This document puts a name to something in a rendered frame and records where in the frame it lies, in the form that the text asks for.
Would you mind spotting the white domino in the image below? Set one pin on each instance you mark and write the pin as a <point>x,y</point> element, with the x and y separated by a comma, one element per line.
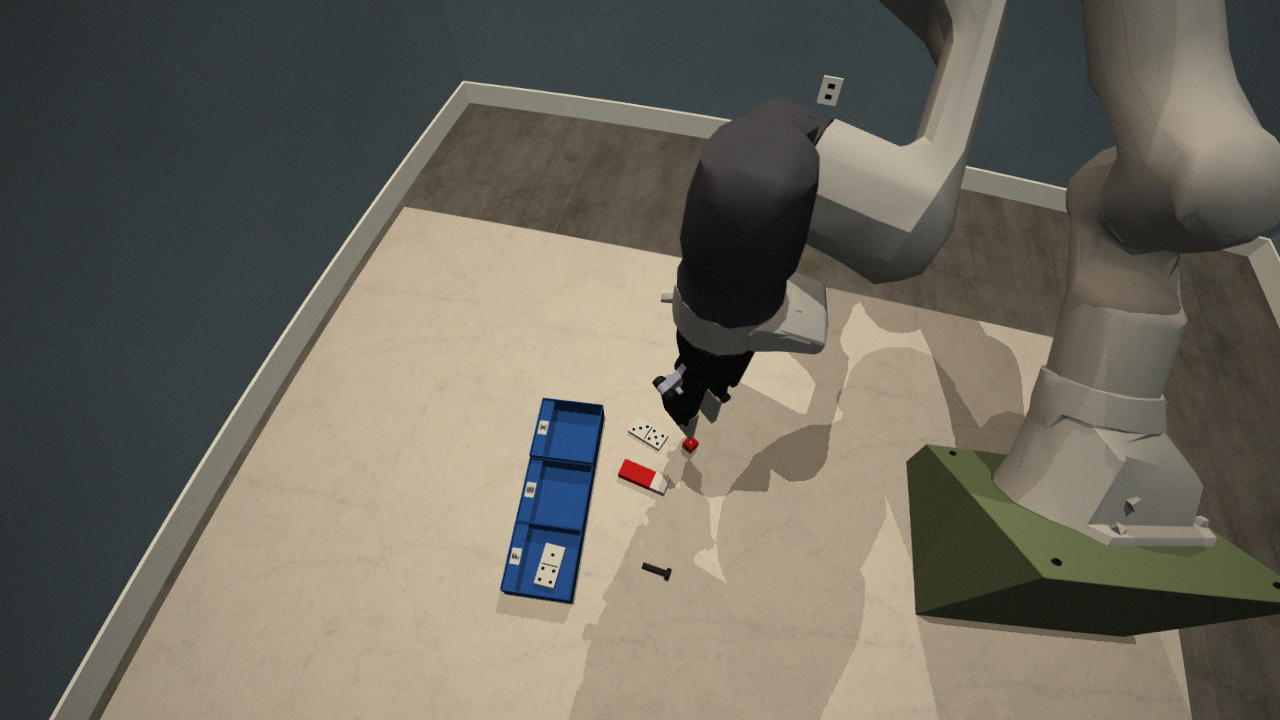
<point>550,565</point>
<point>648,433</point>

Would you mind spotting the red and white eraser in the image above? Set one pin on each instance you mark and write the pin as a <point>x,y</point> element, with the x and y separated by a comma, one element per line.
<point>644,477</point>

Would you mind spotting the blue bin rack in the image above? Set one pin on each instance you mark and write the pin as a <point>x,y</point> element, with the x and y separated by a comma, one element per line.
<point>557,497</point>

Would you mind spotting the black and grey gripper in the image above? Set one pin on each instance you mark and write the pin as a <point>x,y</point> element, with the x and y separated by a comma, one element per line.
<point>697,369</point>

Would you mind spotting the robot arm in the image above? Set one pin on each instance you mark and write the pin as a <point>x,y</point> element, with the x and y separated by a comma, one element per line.
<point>1192,172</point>

